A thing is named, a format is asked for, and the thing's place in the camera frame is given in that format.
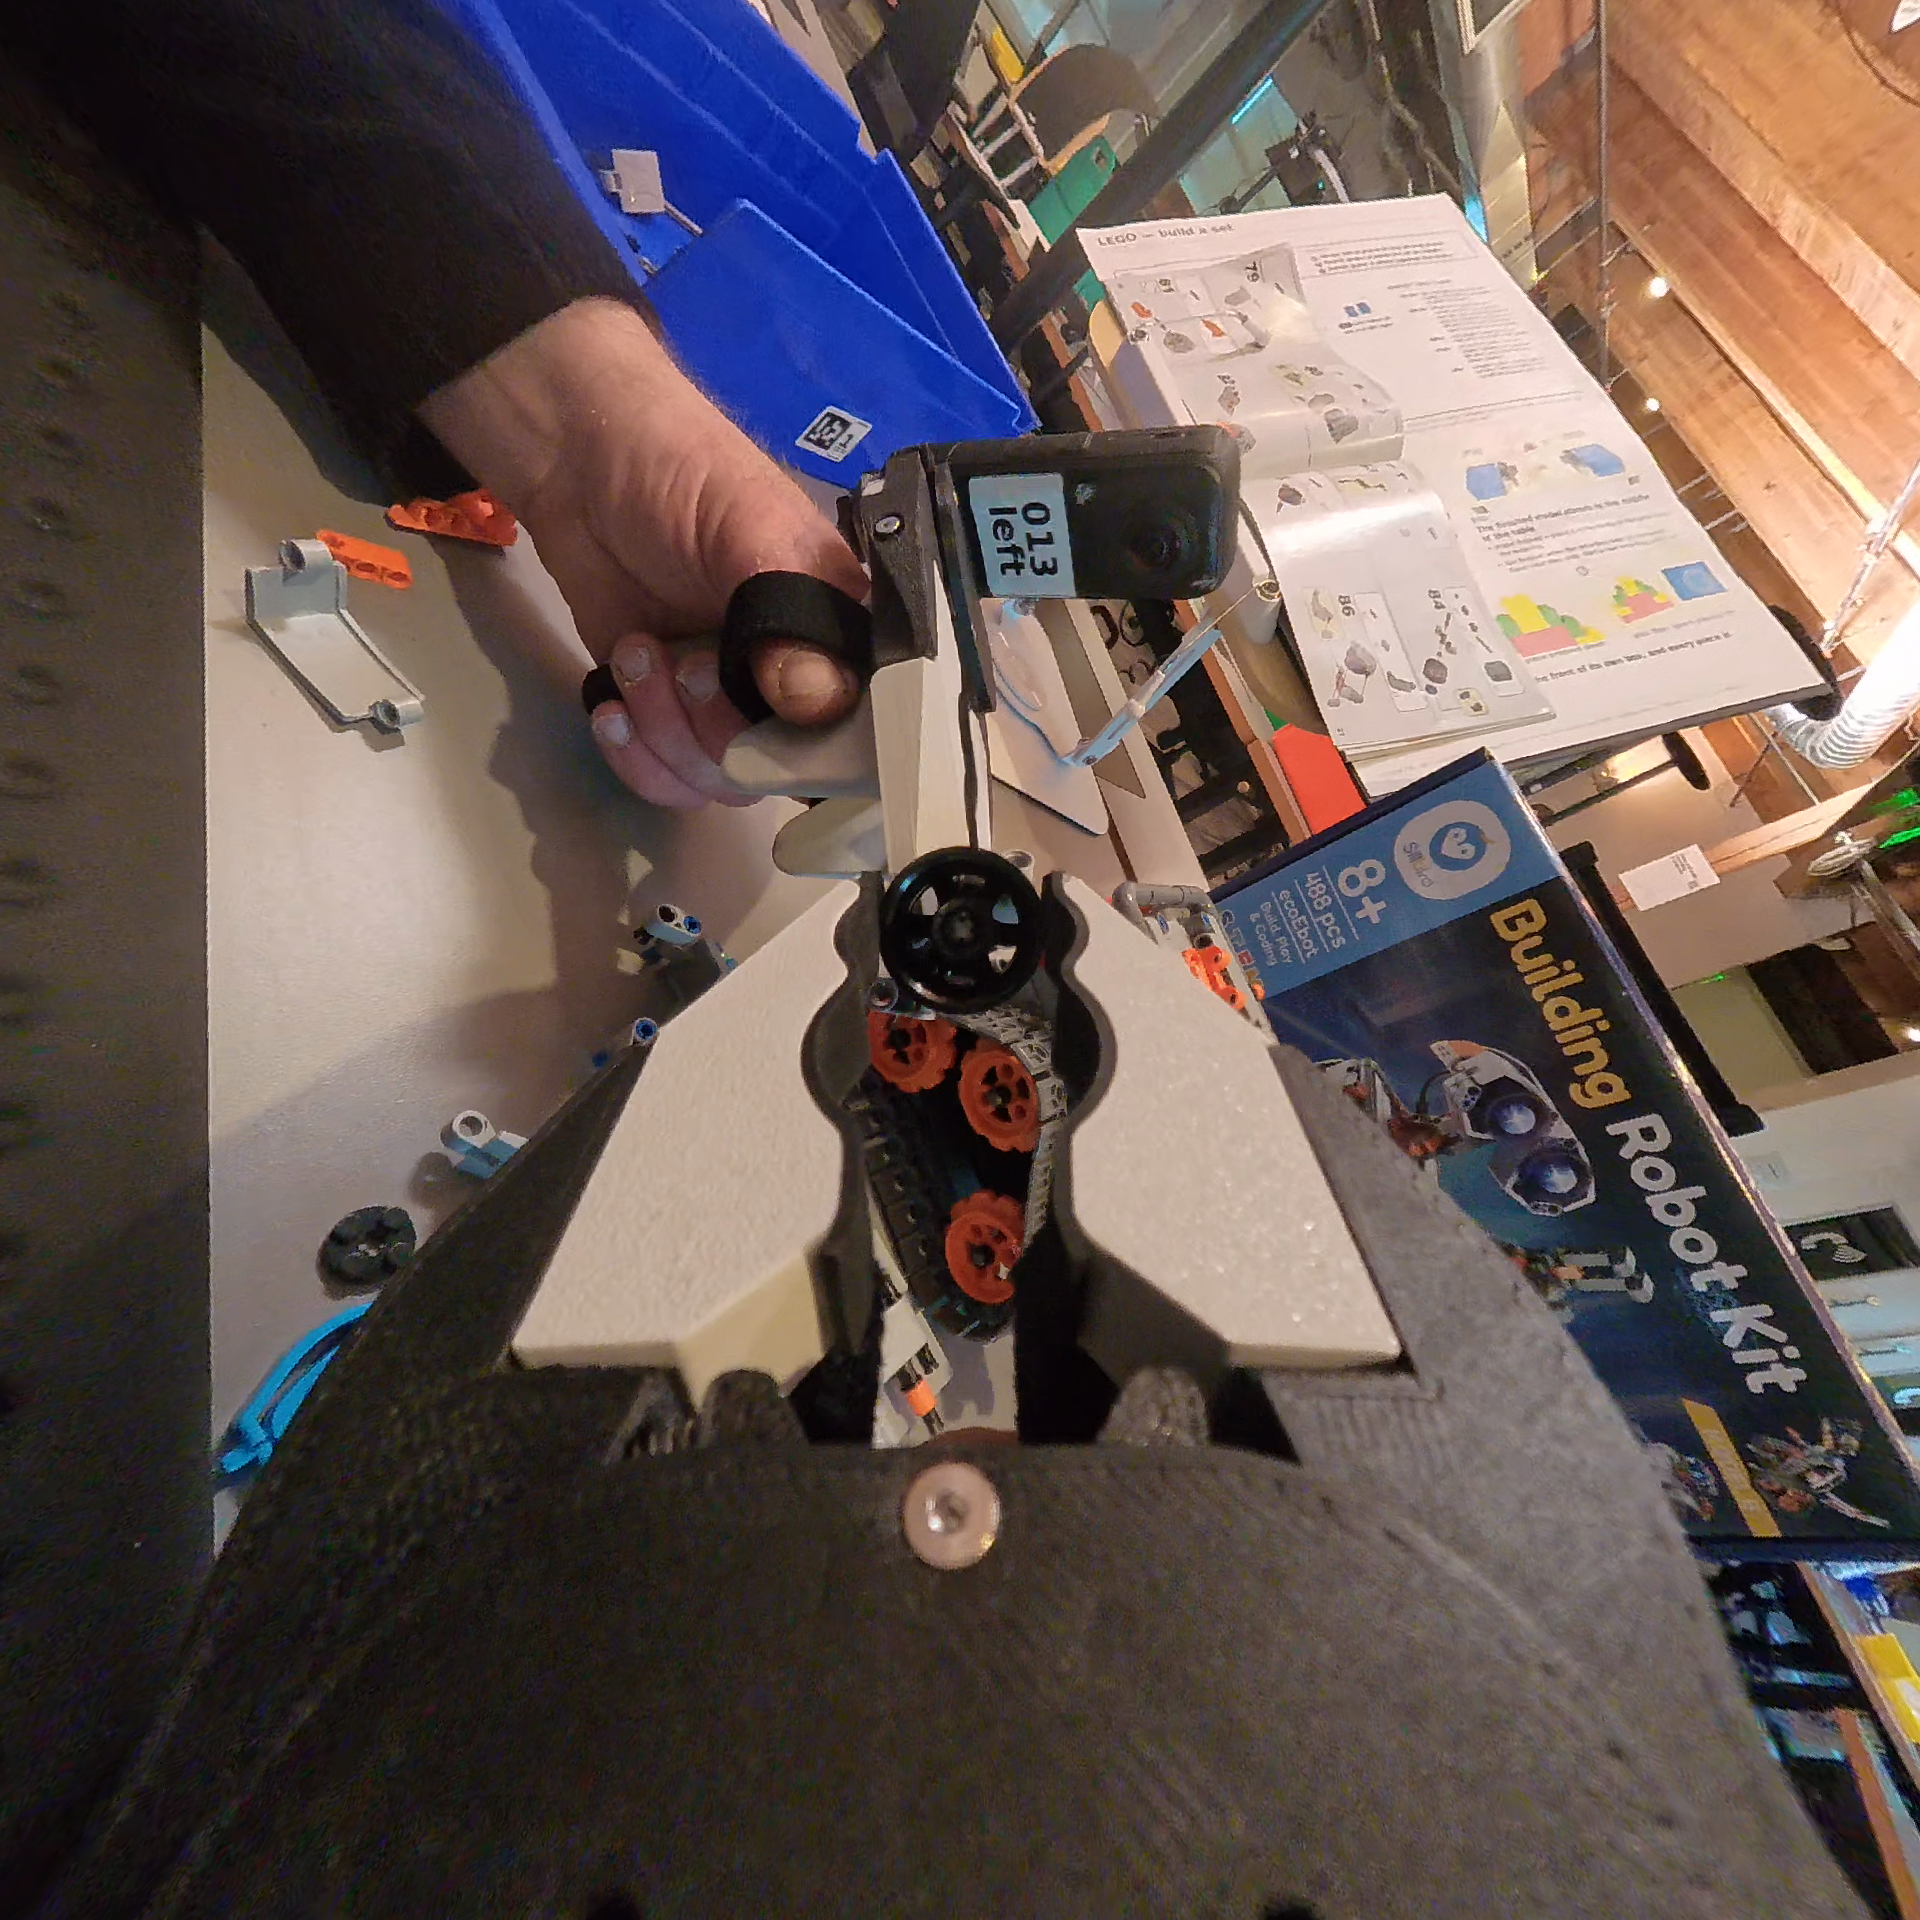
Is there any open instruction booklet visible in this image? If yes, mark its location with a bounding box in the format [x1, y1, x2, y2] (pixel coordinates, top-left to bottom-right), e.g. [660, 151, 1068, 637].
[1080, 196, 1837, 759]

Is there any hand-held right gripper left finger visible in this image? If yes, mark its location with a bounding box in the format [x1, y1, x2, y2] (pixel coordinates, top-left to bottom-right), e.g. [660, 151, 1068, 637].
[511, 886, 887, 1387]

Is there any grey flat hinged panel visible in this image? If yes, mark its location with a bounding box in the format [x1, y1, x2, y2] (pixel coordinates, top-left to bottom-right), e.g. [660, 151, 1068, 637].
[247, 535, 427, 736]

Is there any orange flat panel piece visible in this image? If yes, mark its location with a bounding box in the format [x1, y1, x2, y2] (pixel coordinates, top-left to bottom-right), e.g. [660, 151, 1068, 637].
[383, 489, 521, 550]

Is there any blue plastic bin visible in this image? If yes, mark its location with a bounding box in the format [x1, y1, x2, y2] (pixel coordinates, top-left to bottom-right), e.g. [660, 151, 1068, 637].
[420, 0, 1038, 496]

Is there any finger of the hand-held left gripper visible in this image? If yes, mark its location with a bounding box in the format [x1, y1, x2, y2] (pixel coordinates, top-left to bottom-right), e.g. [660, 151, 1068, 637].
[955, 705, 1047, 872]
[864, 637, 976, 886]

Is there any grey orange tracked toy robot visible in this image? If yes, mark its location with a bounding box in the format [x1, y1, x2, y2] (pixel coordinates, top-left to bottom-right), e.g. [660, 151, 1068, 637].
[840, 886, 1262, 1425]

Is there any small black nut piece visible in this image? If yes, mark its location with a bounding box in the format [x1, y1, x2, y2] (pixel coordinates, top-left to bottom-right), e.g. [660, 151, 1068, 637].
[321, 1204, 422, 1281]

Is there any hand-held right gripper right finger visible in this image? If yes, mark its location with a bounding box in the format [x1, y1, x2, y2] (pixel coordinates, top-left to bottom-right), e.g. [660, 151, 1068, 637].
[1035, 879, 1406, 1387]

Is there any blue plastic separator tool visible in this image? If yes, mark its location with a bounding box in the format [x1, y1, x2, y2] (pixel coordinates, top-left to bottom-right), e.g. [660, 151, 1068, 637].
[216, 1291, 377, 1488]

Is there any red plastic bin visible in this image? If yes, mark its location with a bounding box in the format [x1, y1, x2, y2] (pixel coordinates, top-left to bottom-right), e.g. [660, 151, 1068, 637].
[1246, 719, 1367, 841]

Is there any person's left hand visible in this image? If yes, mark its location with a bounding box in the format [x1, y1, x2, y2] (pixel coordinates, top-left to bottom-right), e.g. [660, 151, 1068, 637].
[420, 301, 887, 806]

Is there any small black wheel assembly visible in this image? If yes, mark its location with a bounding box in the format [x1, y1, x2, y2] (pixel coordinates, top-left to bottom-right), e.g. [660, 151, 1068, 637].
[877, 849, 1051, 1012]

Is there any blue cardboard box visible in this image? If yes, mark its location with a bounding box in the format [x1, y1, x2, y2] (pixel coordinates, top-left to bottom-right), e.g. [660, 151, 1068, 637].
[1216, 752, 1920, 1547]

